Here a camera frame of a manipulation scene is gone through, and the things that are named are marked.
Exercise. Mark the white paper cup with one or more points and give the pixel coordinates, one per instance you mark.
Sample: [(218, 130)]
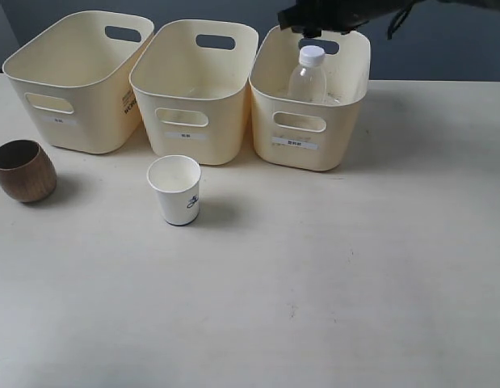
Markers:
[(175, 180)]

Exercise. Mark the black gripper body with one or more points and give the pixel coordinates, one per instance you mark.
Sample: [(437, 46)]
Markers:
[(311, 18)]

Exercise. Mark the left cream plastic bin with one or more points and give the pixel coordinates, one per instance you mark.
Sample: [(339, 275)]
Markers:
[(73, 79)]

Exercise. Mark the brown wooden cup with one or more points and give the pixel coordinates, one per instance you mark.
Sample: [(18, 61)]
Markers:
[(27, 174)]

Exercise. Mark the clear bottle white cap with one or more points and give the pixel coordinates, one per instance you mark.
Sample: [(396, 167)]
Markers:
[(308, 82)]

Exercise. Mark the middle cream plastic bin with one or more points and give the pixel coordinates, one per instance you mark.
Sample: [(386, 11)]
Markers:
[(192, 88)]

